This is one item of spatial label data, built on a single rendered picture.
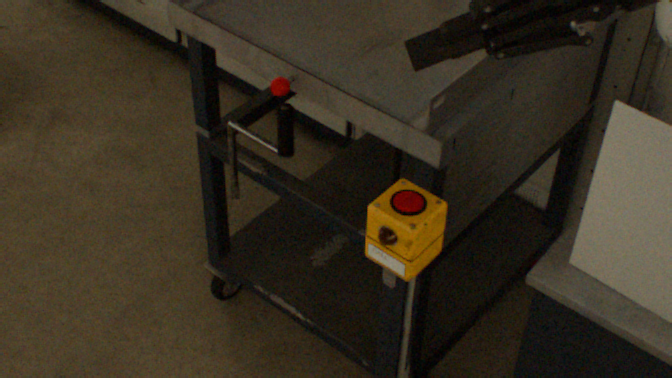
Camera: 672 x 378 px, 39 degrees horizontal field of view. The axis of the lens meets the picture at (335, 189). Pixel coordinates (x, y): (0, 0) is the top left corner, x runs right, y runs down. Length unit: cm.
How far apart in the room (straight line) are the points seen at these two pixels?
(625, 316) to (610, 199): 17
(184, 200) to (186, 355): 52
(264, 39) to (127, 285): 94
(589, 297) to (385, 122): 42
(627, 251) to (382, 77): 50
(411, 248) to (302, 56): 49
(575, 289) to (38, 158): 179
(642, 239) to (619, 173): 10
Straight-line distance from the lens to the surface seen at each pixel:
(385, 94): 154
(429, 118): 145
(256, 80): 284
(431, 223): 126
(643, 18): 201
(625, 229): 135
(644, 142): 125
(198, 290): 236
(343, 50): 163
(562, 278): 142
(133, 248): 248
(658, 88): 204
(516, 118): 174
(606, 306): 140
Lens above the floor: 177
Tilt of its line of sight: 43 degrees down
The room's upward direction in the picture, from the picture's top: 2 degrees clockwise
